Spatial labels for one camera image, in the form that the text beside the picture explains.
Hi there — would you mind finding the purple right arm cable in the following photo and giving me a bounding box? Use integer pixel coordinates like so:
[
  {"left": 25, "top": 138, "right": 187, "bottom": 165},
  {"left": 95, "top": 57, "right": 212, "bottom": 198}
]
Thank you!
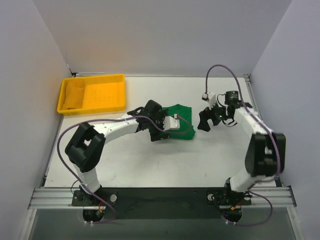
[{"left": 204, "top": 64, "right": 286, "bottom": 227}]

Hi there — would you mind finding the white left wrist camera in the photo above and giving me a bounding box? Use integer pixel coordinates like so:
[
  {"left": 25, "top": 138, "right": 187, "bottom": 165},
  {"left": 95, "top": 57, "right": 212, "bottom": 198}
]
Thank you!
[{"left": 163, "top": 114, "right": 180, "bottom": 131}]

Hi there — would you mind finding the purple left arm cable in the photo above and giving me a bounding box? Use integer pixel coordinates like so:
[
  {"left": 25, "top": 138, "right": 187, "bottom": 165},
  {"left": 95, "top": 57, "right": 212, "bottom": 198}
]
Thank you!
[{"left": 56, "top": 114, "right": 197, "bottom": 224}]

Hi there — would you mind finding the aluminium front frame rail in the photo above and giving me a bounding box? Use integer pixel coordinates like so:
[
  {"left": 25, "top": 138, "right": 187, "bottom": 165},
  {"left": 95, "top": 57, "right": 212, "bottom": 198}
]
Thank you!
[{"left": 28, "top": 186, "right": 297, "bottom": 209}]

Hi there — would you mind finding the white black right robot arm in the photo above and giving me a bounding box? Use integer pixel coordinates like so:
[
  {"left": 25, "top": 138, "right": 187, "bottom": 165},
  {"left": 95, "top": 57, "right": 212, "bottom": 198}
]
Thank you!
[{"left": 197, "top": 90, "right": 286, "bottom": 204}]

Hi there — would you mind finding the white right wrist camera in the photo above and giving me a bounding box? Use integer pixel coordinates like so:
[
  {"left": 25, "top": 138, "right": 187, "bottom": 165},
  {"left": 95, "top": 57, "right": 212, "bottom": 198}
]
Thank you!
[{"left": 201, "top": 92, "right": 217, "bottom": 110}]

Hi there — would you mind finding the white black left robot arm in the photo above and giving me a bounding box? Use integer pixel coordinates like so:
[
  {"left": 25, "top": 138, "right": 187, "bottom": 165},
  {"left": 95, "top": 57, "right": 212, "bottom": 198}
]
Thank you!
[{"left": 64, "top": 100, "right": 180, "bottom": 206}]

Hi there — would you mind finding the yellow plastic bin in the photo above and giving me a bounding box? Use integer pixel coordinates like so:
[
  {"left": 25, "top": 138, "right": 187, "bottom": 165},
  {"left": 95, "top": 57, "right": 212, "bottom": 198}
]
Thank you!
[{"left": 57, "top": 74, "right": 126, "bottom": 116}]

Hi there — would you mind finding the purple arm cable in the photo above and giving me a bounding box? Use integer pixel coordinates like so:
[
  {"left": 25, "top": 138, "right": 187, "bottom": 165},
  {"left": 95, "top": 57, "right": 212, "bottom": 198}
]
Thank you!
[
  {"left": 56, "top": 114, "right": 197, "bottom": 224},
  {"left": 204, "top": 64, "right": 286, "bottom": 227}
]

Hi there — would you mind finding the green t-shirt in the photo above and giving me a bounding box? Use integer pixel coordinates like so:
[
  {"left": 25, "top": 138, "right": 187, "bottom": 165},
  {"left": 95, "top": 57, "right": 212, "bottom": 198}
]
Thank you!
[{"left": 151, "top": 104, "right": 196, "bottom": 142}]

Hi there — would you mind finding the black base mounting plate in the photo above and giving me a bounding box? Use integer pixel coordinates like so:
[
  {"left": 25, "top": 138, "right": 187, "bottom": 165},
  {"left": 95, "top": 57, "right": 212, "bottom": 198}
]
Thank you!
[{"left": 71, "top": 187, "right": 252, "bottom": 222}]

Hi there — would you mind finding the aluminium right side rail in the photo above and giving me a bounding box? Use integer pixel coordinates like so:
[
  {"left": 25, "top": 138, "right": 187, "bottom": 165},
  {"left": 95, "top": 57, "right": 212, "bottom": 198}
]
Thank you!
[{"left": 243, "top": 74, "right": 283, "bottom": 187}]

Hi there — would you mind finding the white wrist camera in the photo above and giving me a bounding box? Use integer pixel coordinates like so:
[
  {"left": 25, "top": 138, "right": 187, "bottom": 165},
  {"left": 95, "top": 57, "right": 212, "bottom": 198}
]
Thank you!
[
  {"left": 201, "top": 92, "right": 217, "bottom": 110},
  {"left": 163, "top": 114, "right": 180, "bottom": 131}
]

